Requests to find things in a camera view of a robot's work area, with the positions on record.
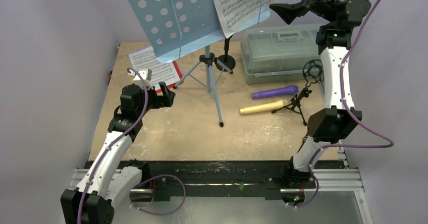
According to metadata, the red folder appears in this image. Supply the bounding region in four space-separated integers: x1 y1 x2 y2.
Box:
152 61 183 93

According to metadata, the purple microphone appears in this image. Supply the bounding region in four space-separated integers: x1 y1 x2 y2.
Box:
251 85 299 99

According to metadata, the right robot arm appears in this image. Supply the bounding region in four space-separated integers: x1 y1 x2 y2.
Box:
270 0 371 187

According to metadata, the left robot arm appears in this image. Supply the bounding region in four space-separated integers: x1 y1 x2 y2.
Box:
61 82 175 223

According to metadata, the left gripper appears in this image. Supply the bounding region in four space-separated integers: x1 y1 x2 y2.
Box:
136 81 174 118

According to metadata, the black tripod microphone stand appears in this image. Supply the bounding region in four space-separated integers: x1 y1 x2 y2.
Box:
271 59 324 126

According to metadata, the translucent green storage box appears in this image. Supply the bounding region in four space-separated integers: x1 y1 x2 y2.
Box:
240 24 322 85

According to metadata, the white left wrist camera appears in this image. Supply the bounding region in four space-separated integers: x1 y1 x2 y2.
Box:
133 68 153 88

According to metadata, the cream recorder flute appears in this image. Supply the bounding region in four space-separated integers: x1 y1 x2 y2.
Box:
239 100 289 115

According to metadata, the black mounting rail base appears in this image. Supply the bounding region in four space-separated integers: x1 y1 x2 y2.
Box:
83 160 345 203

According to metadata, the light blue music stand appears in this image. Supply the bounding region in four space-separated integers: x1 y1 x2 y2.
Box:
121 0 271 128

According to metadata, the white sheet music page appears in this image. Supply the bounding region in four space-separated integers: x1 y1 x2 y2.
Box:
128 45 183 93

